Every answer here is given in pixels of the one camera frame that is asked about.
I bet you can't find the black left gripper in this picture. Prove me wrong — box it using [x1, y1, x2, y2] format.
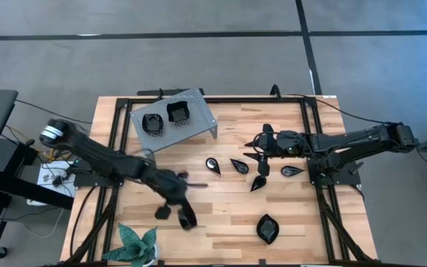
[147, 168, 196, 222]

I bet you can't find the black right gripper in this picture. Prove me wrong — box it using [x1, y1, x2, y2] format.
[242, 123, 310, 178]

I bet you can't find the black leaf-shaped mini plate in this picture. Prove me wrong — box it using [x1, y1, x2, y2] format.
[177, 207, 199, 231]
[256, 214, 280, 245]
[142, 113, 164, 135]

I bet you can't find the black teardrop mini plate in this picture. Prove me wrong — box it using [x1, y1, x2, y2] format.
[230, 158, 250, 175]
[250, 175, 268, 193]
[280, 165, 305, 177]
[205, 157, 222, 176]

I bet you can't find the grey perforated metal shelf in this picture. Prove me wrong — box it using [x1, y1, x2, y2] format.
[129, 88, 219, 154]

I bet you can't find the green potted plant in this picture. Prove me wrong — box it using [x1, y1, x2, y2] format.
[102, 222, 162, 267]

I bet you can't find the black mounting bar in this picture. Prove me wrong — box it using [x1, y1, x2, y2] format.
[136, 88, 205, 97]

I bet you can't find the white power strip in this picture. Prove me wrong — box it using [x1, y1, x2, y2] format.
[36, 159, 76, 187]

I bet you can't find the black computer case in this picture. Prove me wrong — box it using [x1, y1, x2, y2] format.
[0, 137, 19, 174]

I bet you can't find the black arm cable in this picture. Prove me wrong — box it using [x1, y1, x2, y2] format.
[271, 84, 388, 125]

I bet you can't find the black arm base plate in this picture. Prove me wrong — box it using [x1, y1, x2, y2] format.
[73, 171, 128, 188]
[307, 156, 363, 186]

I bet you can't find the black desk leg frame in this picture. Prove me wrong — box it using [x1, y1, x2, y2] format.
[0, 168, 74, 257]

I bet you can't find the black floor cable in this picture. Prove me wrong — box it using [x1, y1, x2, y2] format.
[14, 99, 93, 125]

